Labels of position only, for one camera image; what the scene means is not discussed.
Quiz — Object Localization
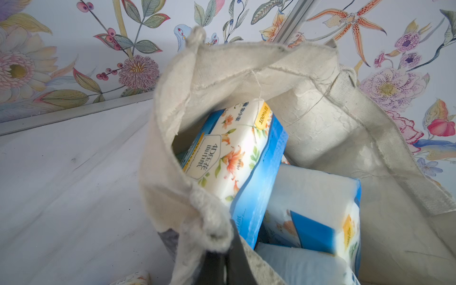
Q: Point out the aluminium corner post right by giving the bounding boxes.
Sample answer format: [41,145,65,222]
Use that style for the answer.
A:
[273,0,321,45]

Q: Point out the blue tissue pack by bag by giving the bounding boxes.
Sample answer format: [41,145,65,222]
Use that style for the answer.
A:
[110,271,150,285]

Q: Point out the beige canvas bag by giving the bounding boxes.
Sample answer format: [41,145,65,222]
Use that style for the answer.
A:
[138,27,456,285]

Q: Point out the light blue tissue pack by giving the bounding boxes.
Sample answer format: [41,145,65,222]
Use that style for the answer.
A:
[255,243,359,285]

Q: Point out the blue floral tissue pack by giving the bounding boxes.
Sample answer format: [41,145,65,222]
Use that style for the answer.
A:
[180,99,289,248]
[262,164,362,274]

